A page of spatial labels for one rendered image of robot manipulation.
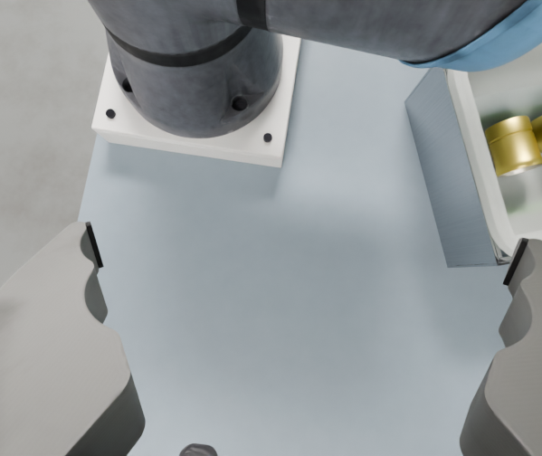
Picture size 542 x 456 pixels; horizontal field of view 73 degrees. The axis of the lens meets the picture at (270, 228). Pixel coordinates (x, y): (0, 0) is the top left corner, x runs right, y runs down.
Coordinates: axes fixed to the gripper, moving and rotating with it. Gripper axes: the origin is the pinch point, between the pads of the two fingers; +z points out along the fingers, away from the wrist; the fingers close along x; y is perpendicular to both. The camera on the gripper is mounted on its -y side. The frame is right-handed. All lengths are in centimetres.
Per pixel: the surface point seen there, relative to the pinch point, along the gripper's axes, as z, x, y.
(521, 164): 19.0, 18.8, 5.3
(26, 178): 89, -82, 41
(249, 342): 12.3, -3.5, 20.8
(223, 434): 7.1, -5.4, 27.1
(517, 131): 20.7, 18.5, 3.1
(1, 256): 73, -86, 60
